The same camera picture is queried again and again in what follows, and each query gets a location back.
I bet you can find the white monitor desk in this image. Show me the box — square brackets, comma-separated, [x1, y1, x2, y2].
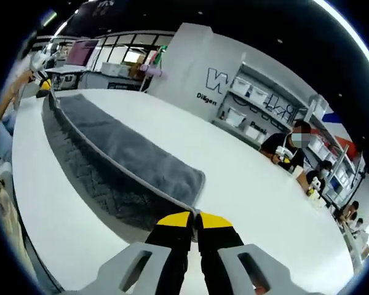
[45, 65, 90, 90]

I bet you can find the grey metal shelf rack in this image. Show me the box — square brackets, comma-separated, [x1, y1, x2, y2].
[213, 53, 367, 210]

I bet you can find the green and red flag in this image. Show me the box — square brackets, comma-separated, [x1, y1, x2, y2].
[151, 44, 169, 66]

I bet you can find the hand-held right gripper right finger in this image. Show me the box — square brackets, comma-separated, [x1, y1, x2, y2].
[196, 212, 338, 295]

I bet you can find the long ceiling light strip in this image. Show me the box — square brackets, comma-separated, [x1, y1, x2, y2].
[312, 0, 369, 81]

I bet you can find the grey towel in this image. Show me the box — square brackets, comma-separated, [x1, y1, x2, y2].
[41, 90, 207, 232]

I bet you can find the set of white storage bins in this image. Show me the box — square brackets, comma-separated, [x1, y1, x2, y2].
[226, 76, 355, 192]

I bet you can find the grey counter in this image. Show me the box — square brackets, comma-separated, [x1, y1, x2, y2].
[79, 72, 149, 92]

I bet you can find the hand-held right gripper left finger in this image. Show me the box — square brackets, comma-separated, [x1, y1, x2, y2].
[79, 211, 194, 295]

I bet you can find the pink screen monitor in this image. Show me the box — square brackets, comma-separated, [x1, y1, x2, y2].
[66, 39, 100, 68]

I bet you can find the purple rolled mat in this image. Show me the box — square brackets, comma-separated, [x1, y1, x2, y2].
[140, 63, 169, 80]

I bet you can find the white lidded storage box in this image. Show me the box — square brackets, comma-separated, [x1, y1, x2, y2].
[100, 60, 121, 77]

